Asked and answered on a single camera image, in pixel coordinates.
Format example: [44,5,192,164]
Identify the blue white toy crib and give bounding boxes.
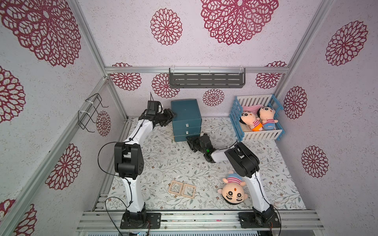
[229,94,285,142]

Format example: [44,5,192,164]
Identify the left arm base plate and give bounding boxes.
[120,211,161,230]

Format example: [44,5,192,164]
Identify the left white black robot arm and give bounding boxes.
[114,108,176,213]

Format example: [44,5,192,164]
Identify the plush doll orange pants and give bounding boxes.
[239,112,263,131]

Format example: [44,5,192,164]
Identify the pink crib blanket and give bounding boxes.
[242,104,264,115]

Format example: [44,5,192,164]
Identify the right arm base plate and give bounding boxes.
[238,212,281,229]

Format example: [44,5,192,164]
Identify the plush doll striped hat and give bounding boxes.
[217,170,248,205]

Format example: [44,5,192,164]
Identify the wooden brooch box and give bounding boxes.
[168,180,184,196]
[181,184,196,199]

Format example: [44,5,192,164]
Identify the black wire wall rack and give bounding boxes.
[77,93,108,133]

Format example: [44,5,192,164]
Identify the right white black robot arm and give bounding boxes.
[187,134,275,225]

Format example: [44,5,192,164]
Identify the plush doll blue pants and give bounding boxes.
[257,106,278,130]

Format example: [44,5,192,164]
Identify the teal drawer cabinet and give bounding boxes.
[171,99,202,142]

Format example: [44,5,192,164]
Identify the grey wall shelf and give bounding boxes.
[168,68,246,89]

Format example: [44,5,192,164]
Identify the aluminium front rail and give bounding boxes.
[76,210,324,233]

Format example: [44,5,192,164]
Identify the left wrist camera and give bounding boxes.
[147,100,163,115]

